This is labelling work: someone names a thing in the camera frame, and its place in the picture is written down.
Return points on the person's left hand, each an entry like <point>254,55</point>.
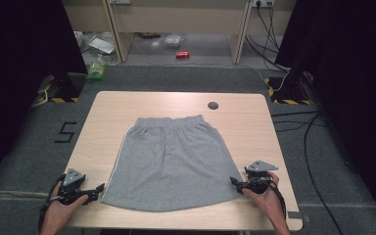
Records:
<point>58,213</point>

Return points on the green packet on floor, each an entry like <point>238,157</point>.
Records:
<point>96,70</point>

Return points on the grey shorts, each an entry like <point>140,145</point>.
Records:
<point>173,163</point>

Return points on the clear plastic container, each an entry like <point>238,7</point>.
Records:
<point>173,40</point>

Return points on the person's right hand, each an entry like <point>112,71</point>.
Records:
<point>267,200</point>

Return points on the red can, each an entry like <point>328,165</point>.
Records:
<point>182,54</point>

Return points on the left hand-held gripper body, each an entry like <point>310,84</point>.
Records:
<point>73,178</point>

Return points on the dark curtain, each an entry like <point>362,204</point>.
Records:
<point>355,81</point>
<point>19,65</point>

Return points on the grey tape piece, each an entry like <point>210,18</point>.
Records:
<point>298,216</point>

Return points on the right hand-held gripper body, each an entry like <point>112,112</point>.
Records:
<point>258,178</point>

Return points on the black stand base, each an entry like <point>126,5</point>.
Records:
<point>67,88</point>
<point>287,93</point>

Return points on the white paper sheet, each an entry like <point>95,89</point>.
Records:
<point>101,45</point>

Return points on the dark round table grommet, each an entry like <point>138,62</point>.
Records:
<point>212,105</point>

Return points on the white wall socket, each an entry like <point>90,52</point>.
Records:
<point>262,3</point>

